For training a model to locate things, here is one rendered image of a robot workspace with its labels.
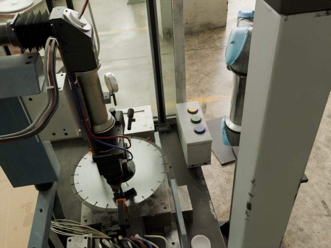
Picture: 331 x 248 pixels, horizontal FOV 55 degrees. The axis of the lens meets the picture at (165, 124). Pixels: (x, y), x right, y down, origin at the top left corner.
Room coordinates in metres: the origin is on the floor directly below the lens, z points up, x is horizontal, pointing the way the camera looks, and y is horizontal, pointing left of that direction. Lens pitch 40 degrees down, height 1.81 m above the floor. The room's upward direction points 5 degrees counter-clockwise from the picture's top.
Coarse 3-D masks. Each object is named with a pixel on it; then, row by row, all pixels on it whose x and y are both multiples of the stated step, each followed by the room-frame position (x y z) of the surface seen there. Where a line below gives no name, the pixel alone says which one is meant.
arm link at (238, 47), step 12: (240, 36) 0.88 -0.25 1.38; (228, 48) 0.90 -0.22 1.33; (240, 48) 0.86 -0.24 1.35; (228, 60) 0.87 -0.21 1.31; (240, 60) 0.86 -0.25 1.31; (240, 72) 0.87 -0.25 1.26; (240, 84) 0.89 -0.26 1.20; (240, 96) 0.89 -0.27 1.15; (240, 108) 0.90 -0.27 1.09; (228, 120) 0.95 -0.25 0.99; (240, 120) 0.91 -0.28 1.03; (228, 132) 0.93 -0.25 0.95; (228, 144) 0.92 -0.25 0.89
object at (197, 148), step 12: (180, 108) 1.18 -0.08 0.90; (180, 120) 1.09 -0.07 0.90; (204, 120) 1.08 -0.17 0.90; (180, 132) 1.10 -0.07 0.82; (192, 132) 1.00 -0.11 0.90; (204, 132) 1.00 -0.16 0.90; (192, 144) 0.94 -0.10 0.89; (204, 144) 0.95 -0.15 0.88; (192, 156) 0.94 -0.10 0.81; (204, 156) 0.95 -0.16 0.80
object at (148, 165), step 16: (128, 144) 0.91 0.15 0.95; (144, 144) 0.90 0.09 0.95; (144, 160) 0.82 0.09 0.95; (160, 160) 0.81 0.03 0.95; (80, 176) 0.77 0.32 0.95; (96, 176) 0.76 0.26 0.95; (144, 176) 0.74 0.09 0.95; (160, 176) 0.73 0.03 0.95; (80, 192) 0.69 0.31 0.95; (96, 192) 0.69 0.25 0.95; (112, 192) 0.68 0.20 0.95; (128, 192) 0.68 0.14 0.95; (144, 192) 0.67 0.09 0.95
